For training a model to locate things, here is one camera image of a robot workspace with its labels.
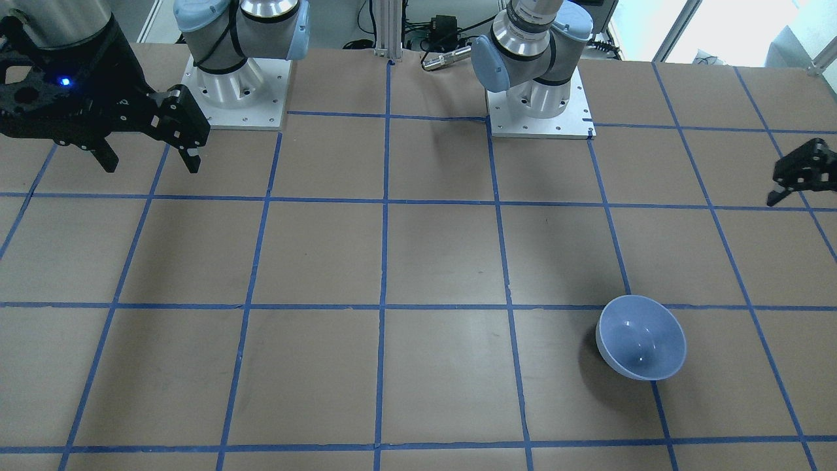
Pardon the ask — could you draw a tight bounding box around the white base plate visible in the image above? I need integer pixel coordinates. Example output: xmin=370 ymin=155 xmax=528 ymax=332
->
xmin=485 ymin=68 xmax=596 ymax=139
xmin=182 ymin=57 xmax=295 ymax=131

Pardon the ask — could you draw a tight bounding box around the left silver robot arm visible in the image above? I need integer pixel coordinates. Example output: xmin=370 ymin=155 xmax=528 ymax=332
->
xmin=470 ymin=1 xmax=835 ymax=207

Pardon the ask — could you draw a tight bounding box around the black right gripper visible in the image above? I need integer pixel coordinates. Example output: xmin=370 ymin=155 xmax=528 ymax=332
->
xmin=2 ymin=15 xmax=210 ymax=174

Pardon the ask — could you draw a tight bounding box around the aluminium frame post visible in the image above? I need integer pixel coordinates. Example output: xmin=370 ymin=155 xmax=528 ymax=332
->
xmin=369 ymin=1 xmax=404 ymax=63

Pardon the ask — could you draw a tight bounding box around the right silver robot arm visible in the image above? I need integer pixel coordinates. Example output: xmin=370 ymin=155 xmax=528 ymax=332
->
xmin=2 ymin=1 xmax=310 ymax=173

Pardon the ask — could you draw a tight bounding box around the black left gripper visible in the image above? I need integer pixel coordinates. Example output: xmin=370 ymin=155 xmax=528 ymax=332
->
xmin=766 ymin=138 xmax=836 ymax=207

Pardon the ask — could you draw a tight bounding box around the blue bowl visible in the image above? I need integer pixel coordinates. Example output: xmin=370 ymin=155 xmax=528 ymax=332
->
xmin=595 ymin=294 xmax=687 ymax=381

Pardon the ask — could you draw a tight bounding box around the black power adapter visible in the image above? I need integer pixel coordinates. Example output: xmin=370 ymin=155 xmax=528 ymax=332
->
xmin=428 ymin=14 xmax=458 ymax=44

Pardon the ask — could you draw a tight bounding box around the silver cylindrical connector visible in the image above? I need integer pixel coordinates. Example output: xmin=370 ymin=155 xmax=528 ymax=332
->
xmin=421 ymin=45 xmax=471 ymax=72

